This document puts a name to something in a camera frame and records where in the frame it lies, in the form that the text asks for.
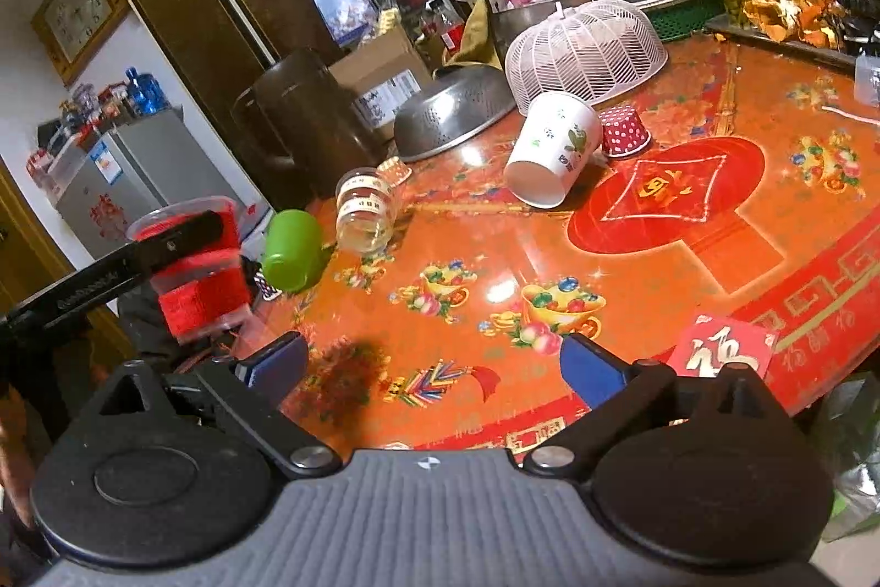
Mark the clear cup with red bands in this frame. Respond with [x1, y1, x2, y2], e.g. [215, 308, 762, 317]
[127, 195, 251, 344]

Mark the green plastic cup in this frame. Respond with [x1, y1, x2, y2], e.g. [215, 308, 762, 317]
[261, 210, 323, 293]

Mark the clear cup with cream bands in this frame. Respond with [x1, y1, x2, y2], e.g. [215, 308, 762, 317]
[335, 167, 397, 256]

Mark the white paper cup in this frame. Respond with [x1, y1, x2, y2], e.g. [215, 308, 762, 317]
[503, 91, 603, 209]

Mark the purple polka dot cupcake liner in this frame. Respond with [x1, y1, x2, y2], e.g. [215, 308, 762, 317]
[254, 270, 283, 303]

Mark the red fu paper card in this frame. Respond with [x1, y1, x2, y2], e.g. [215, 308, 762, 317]
[667, 313, 777, 378]

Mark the grey refrigerator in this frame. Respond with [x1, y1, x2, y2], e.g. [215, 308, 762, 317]
[55, 109, 237, 259]

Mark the brown plastic pitcher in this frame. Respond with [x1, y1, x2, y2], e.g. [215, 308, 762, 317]
[230, 48, 385, 211]

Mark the blue water bottle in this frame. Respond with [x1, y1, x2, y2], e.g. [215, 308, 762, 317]
[125, 67, 170, 116]

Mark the cardboard box with label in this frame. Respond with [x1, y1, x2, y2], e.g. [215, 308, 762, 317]
[329, 27, 432, 141]

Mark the red polka dot cupcake liner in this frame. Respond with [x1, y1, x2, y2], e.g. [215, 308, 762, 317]
[599, 104, 652, 160]

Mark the steel colander bowl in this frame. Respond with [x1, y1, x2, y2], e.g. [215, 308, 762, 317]
[394, 65, 516, 162]

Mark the white mesh food cover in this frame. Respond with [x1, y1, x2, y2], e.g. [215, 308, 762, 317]
[503, 0, 668, 114]

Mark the large steel basin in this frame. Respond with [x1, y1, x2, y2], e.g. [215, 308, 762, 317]
[491, 0, 591, 61]

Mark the tray of dried orange peels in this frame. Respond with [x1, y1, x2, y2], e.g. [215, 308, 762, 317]
[706, 0, 878, 72]

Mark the wall clock wooden frame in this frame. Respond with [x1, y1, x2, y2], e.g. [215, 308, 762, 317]
[31, 0, 130, 88]

